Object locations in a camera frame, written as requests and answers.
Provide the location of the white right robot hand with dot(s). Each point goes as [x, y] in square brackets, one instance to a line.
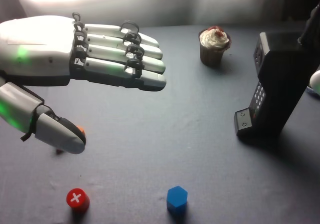
[316, 81]

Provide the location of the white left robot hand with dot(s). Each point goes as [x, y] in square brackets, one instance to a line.
[37, 52]

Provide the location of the black toy phone handset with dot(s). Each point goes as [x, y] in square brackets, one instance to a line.
[282, 84]

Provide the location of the orange triangle block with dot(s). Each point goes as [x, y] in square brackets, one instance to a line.
[81, 130]

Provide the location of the toy cupcake with white frosting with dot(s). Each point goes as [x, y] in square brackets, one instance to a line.
[215, 47]

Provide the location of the white curtain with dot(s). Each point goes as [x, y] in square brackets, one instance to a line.
[150, 7]

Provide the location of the red cylinder block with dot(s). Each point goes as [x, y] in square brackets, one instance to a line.
[78, 199]

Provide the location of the blue hexagon block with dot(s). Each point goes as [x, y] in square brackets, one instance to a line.
[177, 199]

